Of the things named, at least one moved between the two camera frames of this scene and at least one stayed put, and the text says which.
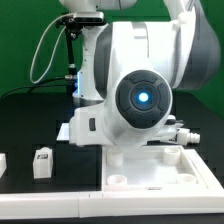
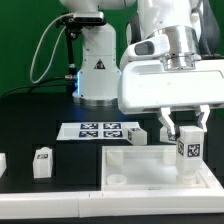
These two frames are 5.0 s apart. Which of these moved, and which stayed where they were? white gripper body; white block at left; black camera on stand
Moved: white gripper body
Stayed: white block at left; black camera on stand
